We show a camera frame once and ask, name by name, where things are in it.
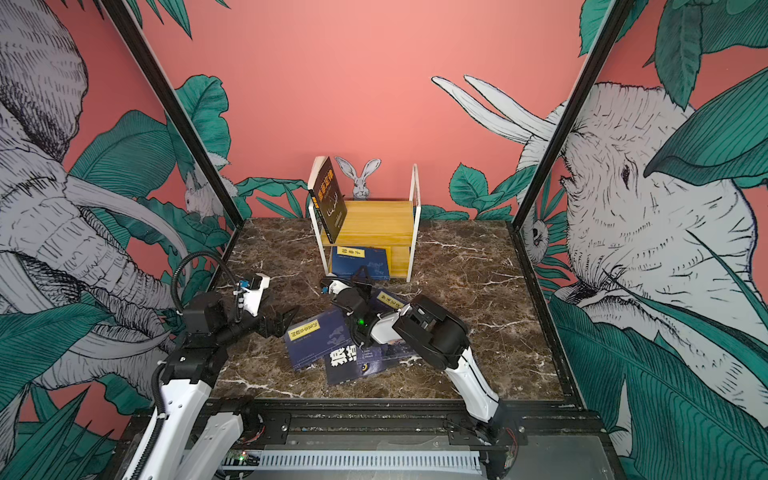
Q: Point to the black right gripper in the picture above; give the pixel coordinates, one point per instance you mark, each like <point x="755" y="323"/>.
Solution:
<point x="359" y="286"/>

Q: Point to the blue book with yellow label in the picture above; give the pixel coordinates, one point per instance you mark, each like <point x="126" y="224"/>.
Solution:
<point x="347" y="261"/>

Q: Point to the black book standing on shelf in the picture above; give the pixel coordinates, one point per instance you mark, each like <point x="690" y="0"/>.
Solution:
<point x="326" y="196"/>

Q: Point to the wooden shelf with white frame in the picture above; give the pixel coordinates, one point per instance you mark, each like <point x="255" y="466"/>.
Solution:
<point x="389" y="224"/>

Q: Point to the black frame post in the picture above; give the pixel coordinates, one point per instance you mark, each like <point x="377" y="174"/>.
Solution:
<point x="123" y="20"/>
<point x="611" y="26"/>

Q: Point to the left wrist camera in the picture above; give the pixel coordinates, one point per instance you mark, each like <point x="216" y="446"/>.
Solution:
<point x="250" y="293"/>

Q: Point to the black right frame post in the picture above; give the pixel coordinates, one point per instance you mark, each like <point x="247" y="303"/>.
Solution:
<point x="611" y="26"/>

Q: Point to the black book at bottom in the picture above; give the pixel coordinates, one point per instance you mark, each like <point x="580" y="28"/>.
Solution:
<point x="349" y="363"/>

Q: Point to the dark blue book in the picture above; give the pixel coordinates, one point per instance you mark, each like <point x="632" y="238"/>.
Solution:
<point x="383" y="301"/>
<point x="311" y="339"/>

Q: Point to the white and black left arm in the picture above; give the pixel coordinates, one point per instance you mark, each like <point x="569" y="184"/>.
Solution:
<point x="182" y="384"/>

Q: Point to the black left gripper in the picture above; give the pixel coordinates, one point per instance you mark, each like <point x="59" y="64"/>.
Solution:
<point x="265" y="329"/>

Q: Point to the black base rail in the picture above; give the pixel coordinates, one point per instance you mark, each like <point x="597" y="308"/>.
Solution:
<point x="360" y="420"/>

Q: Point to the black left frame post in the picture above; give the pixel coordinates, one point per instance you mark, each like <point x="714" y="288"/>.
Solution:
<point x="123" y="20"/>

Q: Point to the dark book with portrait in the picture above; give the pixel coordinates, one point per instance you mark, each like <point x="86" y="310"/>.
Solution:
<point x="385" y="355"/>

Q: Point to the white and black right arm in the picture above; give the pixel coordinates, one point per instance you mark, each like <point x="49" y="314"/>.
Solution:
<point x="439" y="337"/>

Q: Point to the white slotted cable duct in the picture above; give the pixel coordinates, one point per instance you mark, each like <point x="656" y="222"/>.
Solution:
<point x="316" y="460"/>

